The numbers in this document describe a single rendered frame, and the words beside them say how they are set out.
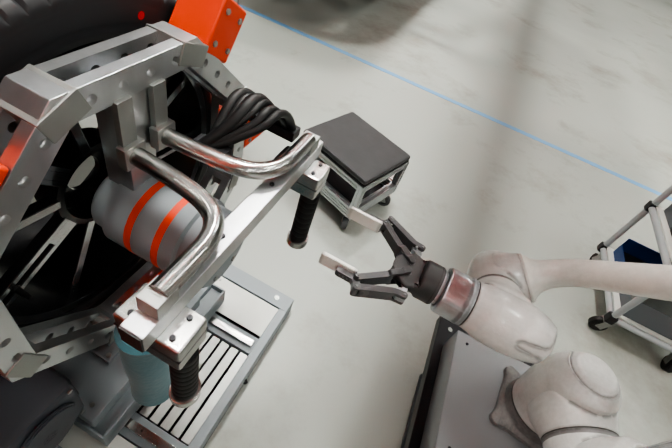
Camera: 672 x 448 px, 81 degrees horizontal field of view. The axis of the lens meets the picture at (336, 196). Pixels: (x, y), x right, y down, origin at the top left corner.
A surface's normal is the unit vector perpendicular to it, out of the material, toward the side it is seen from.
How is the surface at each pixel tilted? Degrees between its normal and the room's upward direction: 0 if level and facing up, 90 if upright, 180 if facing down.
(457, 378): 2
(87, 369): 0
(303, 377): 0
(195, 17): 55
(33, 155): 90
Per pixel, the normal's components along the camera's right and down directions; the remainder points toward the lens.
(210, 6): -0.19, 0.07
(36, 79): 0.25, -0.69
